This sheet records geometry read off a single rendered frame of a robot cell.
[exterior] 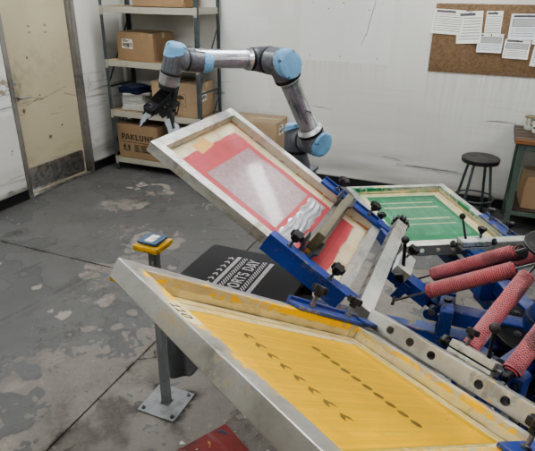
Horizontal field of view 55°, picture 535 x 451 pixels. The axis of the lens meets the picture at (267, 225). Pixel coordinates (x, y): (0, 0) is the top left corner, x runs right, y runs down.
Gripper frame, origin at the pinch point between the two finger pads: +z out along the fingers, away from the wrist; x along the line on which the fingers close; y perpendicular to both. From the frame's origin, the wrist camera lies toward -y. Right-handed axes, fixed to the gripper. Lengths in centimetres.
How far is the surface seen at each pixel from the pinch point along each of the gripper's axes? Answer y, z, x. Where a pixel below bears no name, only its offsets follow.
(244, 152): 11.8, -3.8, -32.5
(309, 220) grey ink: 1, 5, -67
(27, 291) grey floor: 67, 191, 116
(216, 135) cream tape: 8.5, -6.9, -20.9
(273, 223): -15, 3, -59
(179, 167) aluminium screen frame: -29.2, -7.9, -27.3
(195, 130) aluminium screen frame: -5.1, -11.2, -18.2
